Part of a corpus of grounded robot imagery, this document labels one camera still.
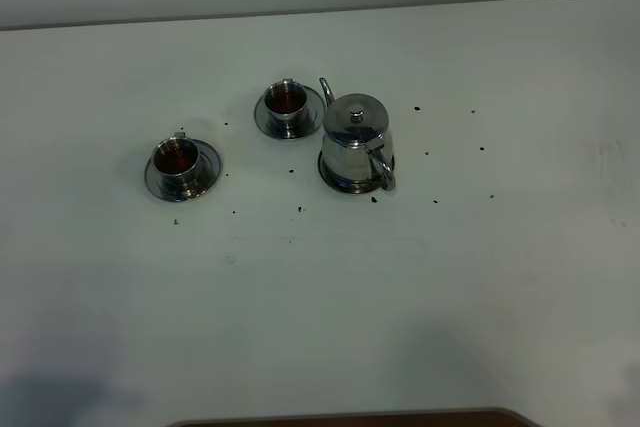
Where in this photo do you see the stainless steel teapot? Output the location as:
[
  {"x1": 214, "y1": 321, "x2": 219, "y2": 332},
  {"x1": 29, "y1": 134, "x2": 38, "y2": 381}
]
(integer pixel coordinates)
[{"x1": 319, "y1": 78, "x2": 396, "y2": 187}]

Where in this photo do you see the steel saucer near teapot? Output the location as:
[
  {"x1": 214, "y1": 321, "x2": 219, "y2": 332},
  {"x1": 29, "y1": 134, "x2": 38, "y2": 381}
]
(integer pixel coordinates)
[{"x1": 254, "y1": 84, "x2": 325, "y2": 140}]

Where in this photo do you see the steel saucer far left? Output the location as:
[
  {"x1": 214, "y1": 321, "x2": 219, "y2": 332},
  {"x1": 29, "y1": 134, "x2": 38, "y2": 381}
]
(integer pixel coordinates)
[{"x1": 144, "y1": 137, "x2": 222, "y2": 203}]

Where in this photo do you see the steel teacup near teapot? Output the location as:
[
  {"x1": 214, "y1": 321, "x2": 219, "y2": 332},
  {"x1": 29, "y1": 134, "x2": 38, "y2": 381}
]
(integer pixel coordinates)
[{"x1": 264, "y1": 79, "x2": 308, "y2": 139}]

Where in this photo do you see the steel teacup far left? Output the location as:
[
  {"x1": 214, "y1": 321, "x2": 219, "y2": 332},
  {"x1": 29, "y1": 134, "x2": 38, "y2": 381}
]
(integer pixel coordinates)
[{"x1": 150, "y1": 132, "x2": 201, "y2": 198}]

